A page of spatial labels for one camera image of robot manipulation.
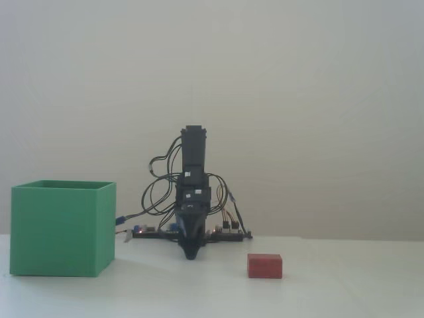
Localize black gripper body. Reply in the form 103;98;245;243
174;185;212;219

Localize black servo cable loop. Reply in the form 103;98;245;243
141;175;178;216
207;172;230;213

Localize controller board with blue parts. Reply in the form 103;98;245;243
132;224;182;240

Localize red rectangular block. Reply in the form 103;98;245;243
247;253;284;279

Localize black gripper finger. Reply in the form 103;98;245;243
177;215;192;261
191;215;207;261

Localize controller board with jumper pins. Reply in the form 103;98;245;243
207;223;254;242

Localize black cable with blue tip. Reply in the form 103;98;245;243
227;188;252;238

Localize green plastic bin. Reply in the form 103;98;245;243
9;180;117;278

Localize black cable with white connector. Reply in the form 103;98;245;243
147;137;184;178

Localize coloured jumper wires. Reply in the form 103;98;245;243
215;184;239;230

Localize black cable with blue plug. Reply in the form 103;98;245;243
114;203;178;227

